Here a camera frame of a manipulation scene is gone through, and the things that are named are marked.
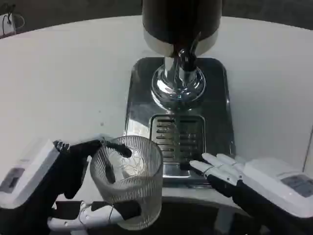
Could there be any black dispenser tap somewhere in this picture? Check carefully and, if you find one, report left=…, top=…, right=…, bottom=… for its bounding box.
left=178, top=36, right=203, bottom=72

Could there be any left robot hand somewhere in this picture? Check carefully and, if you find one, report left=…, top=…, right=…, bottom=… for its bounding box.
left=0, top=133, right=145, bottom=235

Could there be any clear ribbed glass cup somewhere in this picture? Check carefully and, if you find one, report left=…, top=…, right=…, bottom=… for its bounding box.
left=89, top=136, right=164, bottom=231

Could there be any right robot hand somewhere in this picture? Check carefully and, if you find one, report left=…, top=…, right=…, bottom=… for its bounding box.
left=189, top=153, right=313, bottom=235

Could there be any slotted steel tray grid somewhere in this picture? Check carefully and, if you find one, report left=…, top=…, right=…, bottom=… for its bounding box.
left=149, top=114, right=206, bottom=164

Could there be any black and steel drink dispenser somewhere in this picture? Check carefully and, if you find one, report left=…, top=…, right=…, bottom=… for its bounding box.
left=141, top=0, right=219, bottom=102

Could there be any steel drip tray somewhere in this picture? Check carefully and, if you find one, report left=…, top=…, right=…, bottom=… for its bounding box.
left=125, top=56, right=237, bottom=189

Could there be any white box with cable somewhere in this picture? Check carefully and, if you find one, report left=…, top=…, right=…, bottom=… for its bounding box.
left=0, top=12, right=25, bottom=38

